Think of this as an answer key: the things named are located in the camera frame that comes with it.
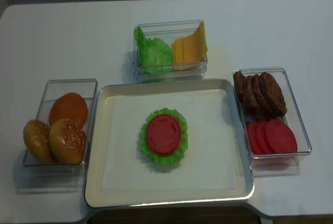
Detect brown meat patty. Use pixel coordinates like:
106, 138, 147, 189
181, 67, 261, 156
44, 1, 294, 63
233, 71, 246, 103
252, 74, 270, 119
244, 75, 259, 115
259, 72, 287, 117

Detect green lettuce in container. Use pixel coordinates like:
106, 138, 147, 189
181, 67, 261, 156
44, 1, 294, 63
134, 27, 174, 74

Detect clear lettuce cheese container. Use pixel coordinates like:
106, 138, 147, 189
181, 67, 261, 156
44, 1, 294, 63
133, 20, 208, 83

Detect flat yellow cheese slices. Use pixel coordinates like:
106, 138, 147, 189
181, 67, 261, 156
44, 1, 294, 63
171, 38, 189, 70

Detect upright yellow cheese slice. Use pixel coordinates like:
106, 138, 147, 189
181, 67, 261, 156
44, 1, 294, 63
182, 21, 208, 63

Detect green lettuce leaf on tray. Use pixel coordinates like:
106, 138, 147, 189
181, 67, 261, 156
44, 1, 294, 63
138, 108, 188, 167

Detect red tomato slice on tray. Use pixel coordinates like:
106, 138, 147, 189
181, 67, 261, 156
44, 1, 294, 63
146, 114, 181, 155

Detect white paper sheet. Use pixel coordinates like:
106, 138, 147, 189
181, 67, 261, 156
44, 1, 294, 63
102, 90, 236, 190

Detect left red tomato slice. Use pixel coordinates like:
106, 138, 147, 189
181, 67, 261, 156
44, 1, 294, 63
247, 121, 262, 155

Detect smooth orange bun half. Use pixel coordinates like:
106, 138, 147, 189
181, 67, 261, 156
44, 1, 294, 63
49, 93, 88, 127

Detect right sesame bun top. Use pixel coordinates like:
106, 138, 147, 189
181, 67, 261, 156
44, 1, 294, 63
48, 118, 86, 165

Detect sesame bun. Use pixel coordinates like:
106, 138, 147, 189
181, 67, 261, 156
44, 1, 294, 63
23, 119, 57, 165
48, 118, 86, 165

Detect middle red tomato slice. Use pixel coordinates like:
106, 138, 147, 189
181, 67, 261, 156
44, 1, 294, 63
256, 121, 273, 154

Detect clear patty tomato container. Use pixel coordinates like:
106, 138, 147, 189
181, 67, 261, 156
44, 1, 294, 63
233, 68, 312, 164

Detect front red tomato slice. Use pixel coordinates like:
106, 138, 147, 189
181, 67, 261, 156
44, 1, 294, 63
265, 119, 298, 154

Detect silver metal tray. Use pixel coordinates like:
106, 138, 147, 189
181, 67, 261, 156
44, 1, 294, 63
84, 79, 254, 208

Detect clear plastic bun container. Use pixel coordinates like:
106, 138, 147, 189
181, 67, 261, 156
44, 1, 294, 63
21, 79, 98, 175

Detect left sesame bun top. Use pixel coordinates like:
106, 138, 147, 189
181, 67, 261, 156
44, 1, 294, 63
23, 119, 57, 165

